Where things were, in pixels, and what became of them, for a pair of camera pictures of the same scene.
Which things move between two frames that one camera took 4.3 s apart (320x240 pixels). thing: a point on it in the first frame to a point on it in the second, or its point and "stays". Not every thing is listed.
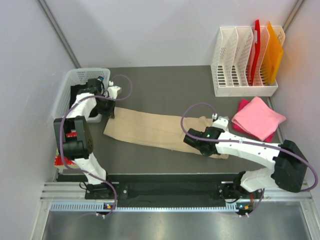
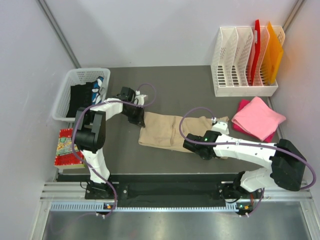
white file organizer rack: x=231 y=63 stays
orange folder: x=273 y=57 stays
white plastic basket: x=80 y=76 stays
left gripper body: x=106 y=106 to x=134 y=114
